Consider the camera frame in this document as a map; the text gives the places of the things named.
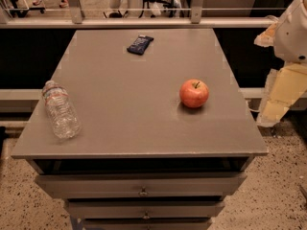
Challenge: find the metal railing beam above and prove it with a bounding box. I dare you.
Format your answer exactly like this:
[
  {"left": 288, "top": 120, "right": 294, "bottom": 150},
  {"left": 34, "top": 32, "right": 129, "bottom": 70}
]
[{"left": 0, "top": 16, "right": 277, "bottom": 29}]

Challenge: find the grey drawer cabinet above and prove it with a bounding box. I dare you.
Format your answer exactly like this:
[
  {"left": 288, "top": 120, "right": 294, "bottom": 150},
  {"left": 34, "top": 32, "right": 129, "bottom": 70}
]
[{"left": 12, "top": 29, "right": 268, "bottom": 230}]

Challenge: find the red apple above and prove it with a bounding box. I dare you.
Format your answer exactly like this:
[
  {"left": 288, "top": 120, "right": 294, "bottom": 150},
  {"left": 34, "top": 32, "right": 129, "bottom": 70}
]
[{"left": 179, "top": 79, "right": 209, "bottom": 108}]

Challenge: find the clear plastic water bottle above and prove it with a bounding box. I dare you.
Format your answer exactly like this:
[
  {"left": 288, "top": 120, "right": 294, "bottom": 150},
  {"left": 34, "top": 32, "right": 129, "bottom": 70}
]
[{"left": 42, "top": 80, "right": 81, "bottom": 139}]

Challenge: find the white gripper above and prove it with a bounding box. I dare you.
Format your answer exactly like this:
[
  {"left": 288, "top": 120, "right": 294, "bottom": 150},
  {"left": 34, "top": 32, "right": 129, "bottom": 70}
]
[{"left": 254, "top": 0, "right": 307, "bottom": 127}]

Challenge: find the blue rxbar wrapper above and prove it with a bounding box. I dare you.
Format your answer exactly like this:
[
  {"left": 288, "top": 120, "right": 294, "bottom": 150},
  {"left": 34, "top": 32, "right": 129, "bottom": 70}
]
[{"left": 127, "top": 35, "right": 154, "bottom": 56}]

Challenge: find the orange sneaker right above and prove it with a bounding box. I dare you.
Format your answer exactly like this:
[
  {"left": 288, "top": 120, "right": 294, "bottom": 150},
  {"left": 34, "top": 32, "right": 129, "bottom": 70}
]
[{"left": 59, "top": 0, "right": 69, "bottom": 8}]

